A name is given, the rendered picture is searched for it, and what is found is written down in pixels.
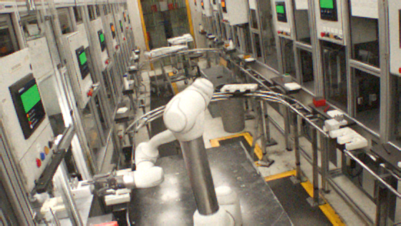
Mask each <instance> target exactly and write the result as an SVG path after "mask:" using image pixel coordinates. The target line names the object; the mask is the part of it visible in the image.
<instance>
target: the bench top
mask: <svg viewBox="0 0 401 226"><path fill-rule="evenodd" d="M206 151H207V154H208V160H209V163H210V164H209V167H210V170H211V175H212V178H213V184H214V187H215V188H217V187H221V186H227V187H230V188H231V189H233V190H235V192H236V193H237V196H238V199H239V202H240V205H241V214H242V220H243V222H242V223H243V226H294V225H293V224H292V222H291V221H290V219H289V217H288V215H287V214H286V212H285V210H284V209H283V207H282V206H281V205H280V202H279V201H278V200H277V198H276V197H275V196H274V192H273V191H272V190H271V188H270V187H269V186H268V184H267V183H266V180H265V178H264V177H263V175H262V174H261V173H260V171H259V169H258V168H257V166H256V165H255V163H254V160H253V159H252V158H251V156H250V155H249V153H248V152H247V150H246V148H245V147H244V146H243V144H242V142H241V141H240V142H234V143H230V144H223V145H220V146H217V147H210V148H206ZM212 155H213V156H212ZM171 157H172V159H171ZM155 166H156V167H159V168H162V169H163V171H164V176H165V178H164V181H163V183H161V184H159V185H157V186H154V187H144V188H141V187H138V188H134V189H132V202H130V204H129V206H130V216H131V218H132V222H135V226H194V217H193V216H194V214H195V211H196V210H197V206H196V203H195V198H194V195H193V190H192V187H191V183H190V179H189V176H188V171H187V168H186V165H185V160H184V156H183V154H176V155H173V156H169V157H162V158H158V159H156V163H155Z"/></svg>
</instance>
